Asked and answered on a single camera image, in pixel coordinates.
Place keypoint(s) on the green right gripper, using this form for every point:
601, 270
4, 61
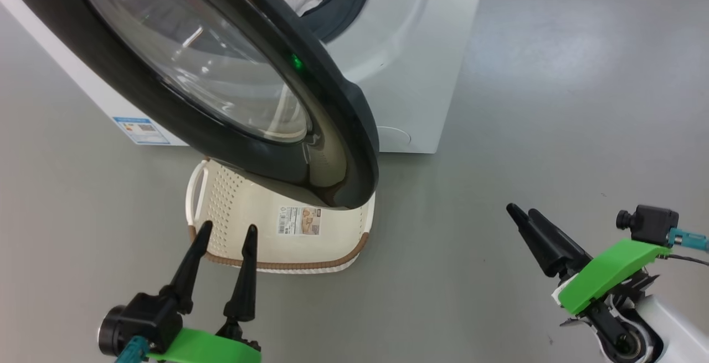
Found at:
604, 274

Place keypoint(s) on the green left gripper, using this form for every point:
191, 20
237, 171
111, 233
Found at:
210, 349

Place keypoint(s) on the dark round glass washer door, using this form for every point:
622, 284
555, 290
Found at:
346, 130

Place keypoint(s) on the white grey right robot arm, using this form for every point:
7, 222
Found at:
681, 324

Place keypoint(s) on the cream perforated laundry basket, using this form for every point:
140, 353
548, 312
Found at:
249, 224

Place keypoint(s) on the white front-load washing machine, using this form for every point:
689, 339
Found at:
410, 75

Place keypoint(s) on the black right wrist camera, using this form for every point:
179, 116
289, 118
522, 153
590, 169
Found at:
653, 224

